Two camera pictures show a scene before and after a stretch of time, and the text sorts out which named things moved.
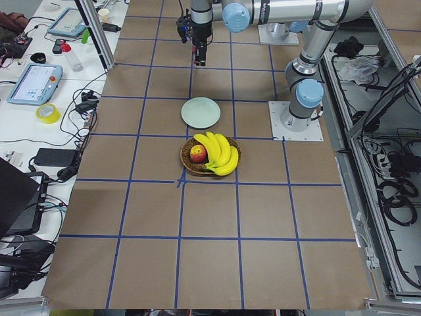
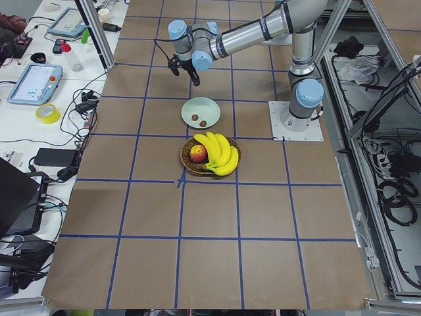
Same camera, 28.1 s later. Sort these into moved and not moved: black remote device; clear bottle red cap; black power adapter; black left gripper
Moved: black left gripper
Not moved: black remote device; black power adapter; clear bottle red cap
